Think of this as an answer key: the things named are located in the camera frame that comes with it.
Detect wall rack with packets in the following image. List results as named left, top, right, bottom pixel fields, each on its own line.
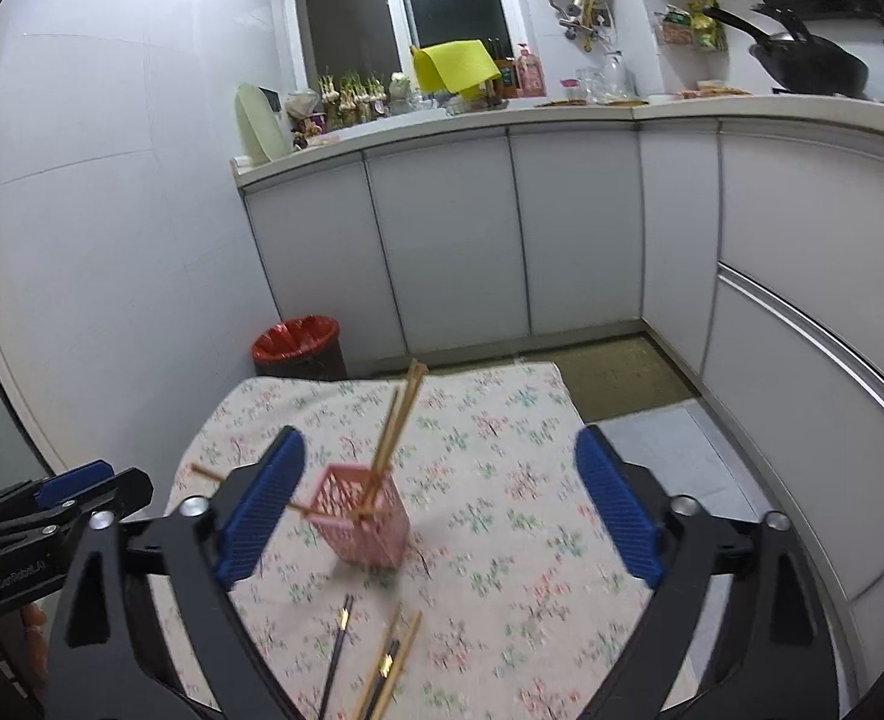
left=656, top=0, right=728, bottom=52

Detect glass jars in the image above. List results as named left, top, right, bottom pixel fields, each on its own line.
left=577, top=52, right=638, bottom=103

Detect floral tablecloth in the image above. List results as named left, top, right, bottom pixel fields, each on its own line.
left=146, top=361, right=702, bottom=720

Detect brown floor mat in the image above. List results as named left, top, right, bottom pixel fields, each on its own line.
left=558, top=336, right=694, bottom=425

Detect row of sprouting garlic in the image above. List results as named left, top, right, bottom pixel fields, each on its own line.
left=318, top=69, right=387, bottom=128

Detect white kitchen countertop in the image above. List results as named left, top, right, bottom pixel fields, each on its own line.
left=232, top=94, right=884, bottom=188

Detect wooden chopstick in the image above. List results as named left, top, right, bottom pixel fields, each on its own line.
left=191, top=465, right=324, bottom=520
left=356, top=360, right=419, bottom=518
left=371, top=610, right=423, bottom=720
left=359, top=364, right=428, bottom=522
left=371, top=388, right=402, bottom=485
left=352, top=602, right=405, bottom=720

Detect black chopstick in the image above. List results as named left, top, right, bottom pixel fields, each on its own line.
left=359, top=639, right=400, bottom=720
left=319, top=595, right=355, bottom=720

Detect red-lined trash bin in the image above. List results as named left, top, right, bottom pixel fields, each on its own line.
left=252, top=315, right=347, bottom=382

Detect pale cutting board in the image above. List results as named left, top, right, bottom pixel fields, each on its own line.
left=234, top=82, right=293, bottom=164

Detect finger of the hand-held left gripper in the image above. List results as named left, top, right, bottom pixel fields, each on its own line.
left=0, top=459, right=117, bottom=522
left=0, top=467, right=154, bottom=541

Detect pink bottle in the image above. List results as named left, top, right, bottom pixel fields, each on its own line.
left=515, top=41, right=548, bottom=97

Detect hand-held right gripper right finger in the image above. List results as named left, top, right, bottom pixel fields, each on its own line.
left=573, top=424, right=840, bottom=720

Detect black wok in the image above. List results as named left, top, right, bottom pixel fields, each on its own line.
left=700, top=4, right=870, bottom=98

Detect pink perforated utensil basket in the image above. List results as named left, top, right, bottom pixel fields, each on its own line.
left=314, top=463, right=411, bottom=569

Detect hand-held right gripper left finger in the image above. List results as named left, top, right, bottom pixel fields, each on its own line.
left=44, top=426, right=308, bottom=720

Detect yellow cloth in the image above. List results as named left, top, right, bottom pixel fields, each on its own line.
left=410, top=40, right=501, bottom=91

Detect kitchen window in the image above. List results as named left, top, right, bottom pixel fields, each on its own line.
left=288, top=0, right=518, bottom=91

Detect dark sauce bottles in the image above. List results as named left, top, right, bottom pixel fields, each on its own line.
left=487, top=37, right=518, bottom=98

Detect person's left hand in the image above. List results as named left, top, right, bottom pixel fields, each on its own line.
left=22, top=601, right=52, bottom=683

